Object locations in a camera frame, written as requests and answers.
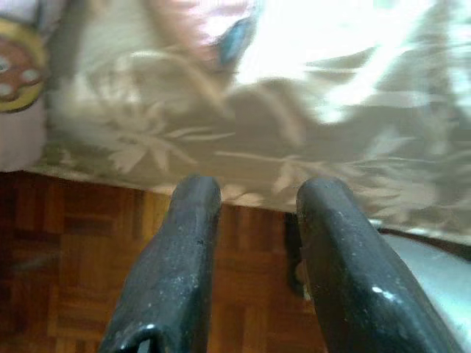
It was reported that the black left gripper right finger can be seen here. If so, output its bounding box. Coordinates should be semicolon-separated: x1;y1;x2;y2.
295;179;456;353

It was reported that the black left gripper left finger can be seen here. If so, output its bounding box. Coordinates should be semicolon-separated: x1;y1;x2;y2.
98;174;224;353

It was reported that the colourful comic book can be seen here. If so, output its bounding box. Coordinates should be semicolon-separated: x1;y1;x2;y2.
200;0;258;73

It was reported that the silver robot left leg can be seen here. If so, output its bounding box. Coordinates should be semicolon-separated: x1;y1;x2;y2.
371;219;471;353

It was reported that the beige leaf print bed sheet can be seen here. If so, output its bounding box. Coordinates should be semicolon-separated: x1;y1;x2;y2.
36;0;471;246

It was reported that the pink cartoon print quilt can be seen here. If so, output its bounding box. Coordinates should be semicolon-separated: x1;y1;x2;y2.
0;0;51;174

